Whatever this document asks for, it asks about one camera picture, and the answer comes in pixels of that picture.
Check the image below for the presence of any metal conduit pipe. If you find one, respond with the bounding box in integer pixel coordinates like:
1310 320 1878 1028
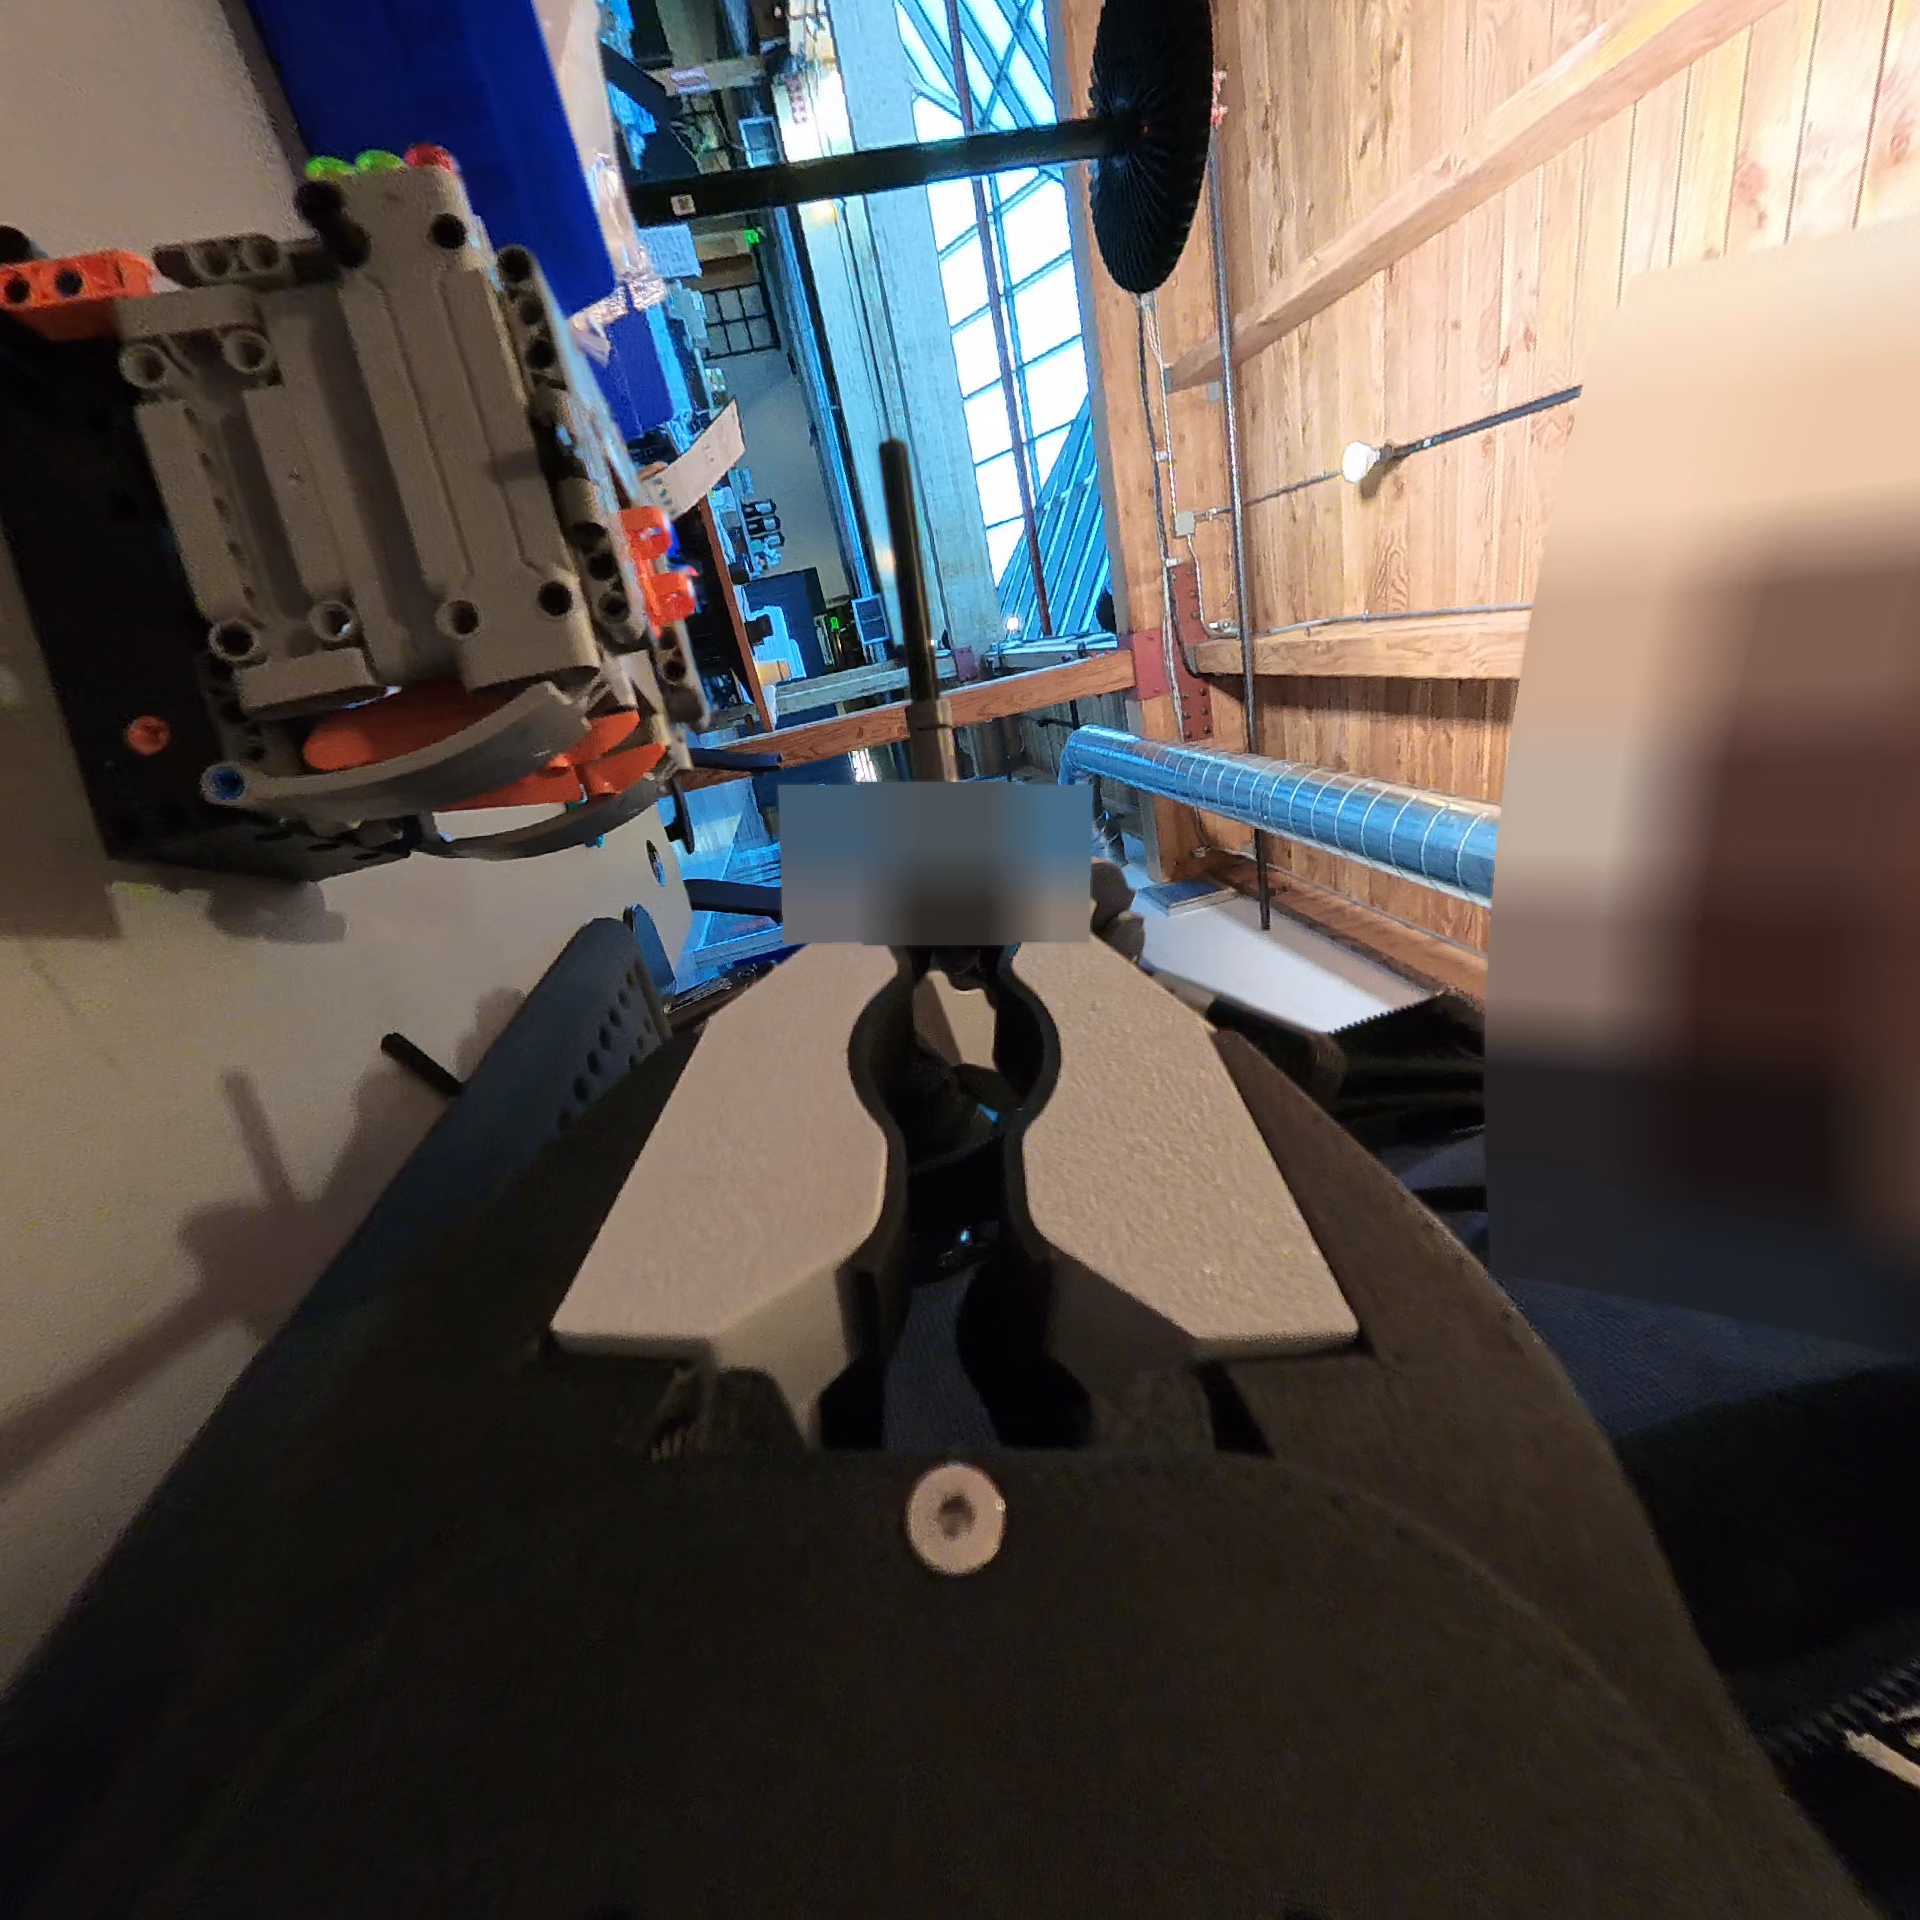
1208 193 1280 932

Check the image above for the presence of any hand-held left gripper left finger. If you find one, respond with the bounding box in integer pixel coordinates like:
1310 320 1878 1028
549 941 910 1449

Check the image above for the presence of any silver spiral air duct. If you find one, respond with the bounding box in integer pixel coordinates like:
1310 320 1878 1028
1056 722 1503 906

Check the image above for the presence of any black metal rod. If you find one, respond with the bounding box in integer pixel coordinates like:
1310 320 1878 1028
876 438 967 785

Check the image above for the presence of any white pendant lamp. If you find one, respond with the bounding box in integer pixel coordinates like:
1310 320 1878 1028
1339 383 1587 487

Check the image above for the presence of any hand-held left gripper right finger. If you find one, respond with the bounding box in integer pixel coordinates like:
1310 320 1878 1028
987 941 1363 1449

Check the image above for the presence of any dark perforated pad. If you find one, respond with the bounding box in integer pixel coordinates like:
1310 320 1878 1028
374 914 678 1202

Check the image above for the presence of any large paned window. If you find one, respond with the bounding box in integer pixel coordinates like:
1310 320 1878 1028
897 0 1120 640

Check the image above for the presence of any blue storage bin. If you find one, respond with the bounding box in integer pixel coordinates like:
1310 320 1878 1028
247 0 678 438

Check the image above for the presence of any grey orange toy block model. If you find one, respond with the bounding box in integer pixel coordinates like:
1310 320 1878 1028
0 141 715 887

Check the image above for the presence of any red steel bracket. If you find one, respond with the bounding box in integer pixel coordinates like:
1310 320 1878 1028
1132 561 1220 748

